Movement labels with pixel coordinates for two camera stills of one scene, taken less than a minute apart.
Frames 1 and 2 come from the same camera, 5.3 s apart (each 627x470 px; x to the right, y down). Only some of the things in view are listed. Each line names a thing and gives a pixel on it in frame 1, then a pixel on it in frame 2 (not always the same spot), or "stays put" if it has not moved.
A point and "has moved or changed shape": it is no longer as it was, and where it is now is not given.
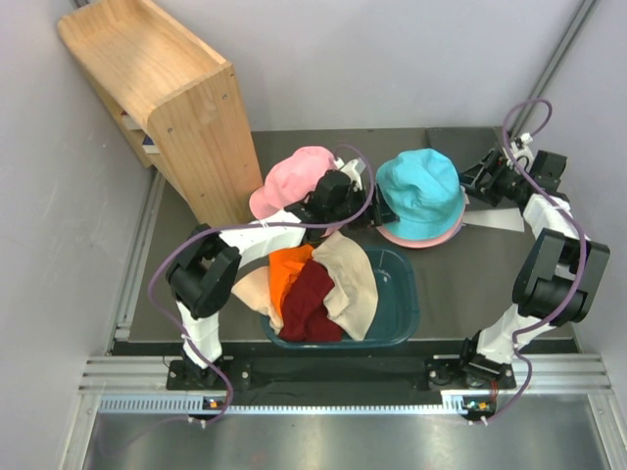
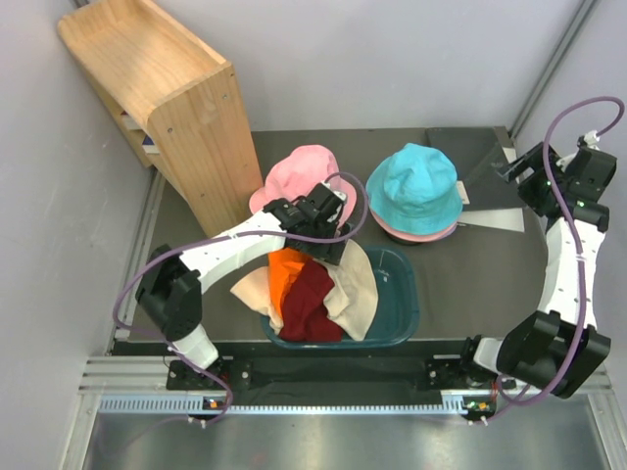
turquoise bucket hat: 423,189 stays put
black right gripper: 494,165 to 534,160
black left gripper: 379,212 to 329,251
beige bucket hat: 353,302 stays put
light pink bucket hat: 419,244 has moved or changed shape
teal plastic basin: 396,313 stays put
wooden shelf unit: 178,105 stays put
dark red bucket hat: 307,316 stays put
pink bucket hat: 290,178 stays put
